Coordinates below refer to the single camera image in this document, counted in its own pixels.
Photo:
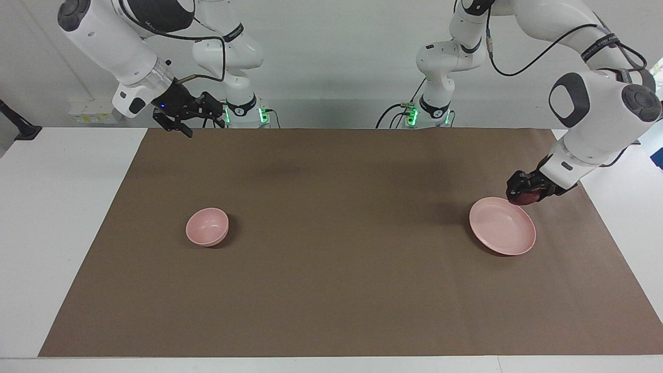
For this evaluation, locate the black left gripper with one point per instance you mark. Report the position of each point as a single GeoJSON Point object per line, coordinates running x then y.
{"type": "Point", "coordinates": [549, 181]}

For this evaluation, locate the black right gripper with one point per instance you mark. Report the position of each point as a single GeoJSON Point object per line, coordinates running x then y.
{"type": "Point", "coordinates": [173, 101]}

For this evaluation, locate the red apple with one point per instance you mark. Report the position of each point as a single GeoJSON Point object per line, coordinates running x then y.
{"type": "Point", "coordinates": [529, 198]}

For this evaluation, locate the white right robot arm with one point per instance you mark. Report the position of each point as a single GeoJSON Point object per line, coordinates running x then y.
{"type": "Point", "coordinates": [103, 36]}

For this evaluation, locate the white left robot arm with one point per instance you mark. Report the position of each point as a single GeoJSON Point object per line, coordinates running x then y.
{"type": "Point", "coordinates": [601, 114]}

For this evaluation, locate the pink plate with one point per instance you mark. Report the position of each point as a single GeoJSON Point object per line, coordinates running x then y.
{"type": "Point", "coordinates": [502, 228]}

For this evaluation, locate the pink bowl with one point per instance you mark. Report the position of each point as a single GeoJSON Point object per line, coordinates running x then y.
{"type": "Point", "coordinates": [206, 226]}

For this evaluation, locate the blue object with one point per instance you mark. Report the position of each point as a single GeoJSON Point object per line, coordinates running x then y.
{"type": "Point", "coordinates": [659, 158]}

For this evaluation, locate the black stand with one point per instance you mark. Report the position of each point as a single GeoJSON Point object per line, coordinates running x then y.
{"type": "Point", "coordinates": [23, 130]}

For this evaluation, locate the brown table mat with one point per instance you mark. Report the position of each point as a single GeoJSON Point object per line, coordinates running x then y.
{"type": "Point", "coordinates": [336, 269]}

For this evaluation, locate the white wall socket box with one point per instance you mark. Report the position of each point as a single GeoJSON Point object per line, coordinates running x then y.
{"type": "Point", "coordinates": [93, 113]}

